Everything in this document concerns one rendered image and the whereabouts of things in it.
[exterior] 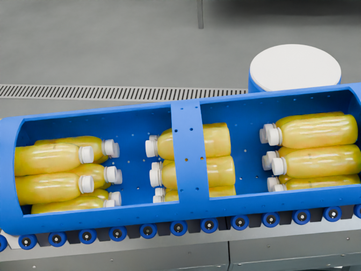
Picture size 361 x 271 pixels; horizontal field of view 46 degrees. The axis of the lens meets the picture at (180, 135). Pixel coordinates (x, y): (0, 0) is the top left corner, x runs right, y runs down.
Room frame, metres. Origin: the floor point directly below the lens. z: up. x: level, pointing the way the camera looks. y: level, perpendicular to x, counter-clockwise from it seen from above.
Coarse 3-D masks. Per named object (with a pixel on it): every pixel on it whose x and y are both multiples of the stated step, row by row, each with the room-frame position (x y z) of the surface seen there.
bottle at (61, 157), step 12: (48, 144) 0.71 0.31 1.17; (60, 144) 0.70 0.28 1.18; (72, 144) 0.71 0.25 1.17; (24, 156) 0.68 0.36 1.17; (36, 156) 0.68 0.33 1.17; (48, 156) 0.68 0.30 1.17; (60, 156) 0.67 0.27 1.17; (72, 156) 0.67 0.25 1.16; (24, 168) 0.67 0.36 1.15; (36, 168) 0.66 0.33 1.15; (48, 168) 0.66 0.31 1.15; (60, 168) 0.66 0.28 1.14; (72, 168) 0.67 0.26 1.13
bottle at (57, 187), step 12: (24, 180) 0.65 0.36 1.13; (36, 180) 0.64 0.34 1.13; (48, 180) 0.64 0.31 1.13; (60, 180) 0.64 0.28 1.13; (72, 180) 0.64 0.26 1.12; (24, 192) 0.62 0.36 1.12; (36, 192) 0.62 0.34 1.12; (48, 192) 0.62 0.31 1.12; (60, 192) 0.62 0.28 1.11; (72, 192) 0.62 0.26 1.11; (84, 192) 0.63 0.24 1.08; (24, 204) 0.62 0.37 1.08
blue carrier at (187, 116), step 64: (0, 128) 0.72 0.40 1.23; (64, 128) 0.83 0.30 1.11; (128, 128) 0.83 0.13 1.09; (192, 128) 0.65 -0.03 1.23; (256, 128) 0.81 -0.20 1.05; (0, 192) 0.59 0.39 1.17; (128, 192) 0.72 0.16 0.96; (192, 192) 0.55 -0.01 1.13; (256, 192) 0.67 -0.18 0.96; (320, 192) 0.54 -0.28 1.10
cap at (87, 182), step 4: (84, 176) 0.65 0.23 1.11; (88, 176) 0.65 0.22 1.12; (84, 180) 0.64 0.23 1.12; (88, 180) 0.64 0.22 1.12; (92, 180) 0.66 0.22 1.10; (84, 184) 0.63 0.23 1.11; (88, 184) 0.63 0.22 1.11; (92, 184) 0.65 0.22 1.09; (84, 188) 0.63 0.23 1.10; (88, 188) 0.63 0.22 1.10; (92, 188) 0.64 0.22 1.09
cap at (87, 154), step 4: (84, 148) 0.69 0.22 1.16; (88, 148) 0.69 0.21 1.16; (84, 152) 0.68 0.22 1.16; (88, 152) 0.68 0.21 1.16; (92, 152) 0.70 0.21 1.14; (84, 156) 0.68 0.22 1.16; (88, 156) 0.68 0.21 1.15; (92, 156) 0.69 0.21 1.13; (84, 160) 0.67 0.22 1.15; (88, 160) 0.67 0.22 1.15; (92, 160) 0.68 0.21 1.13
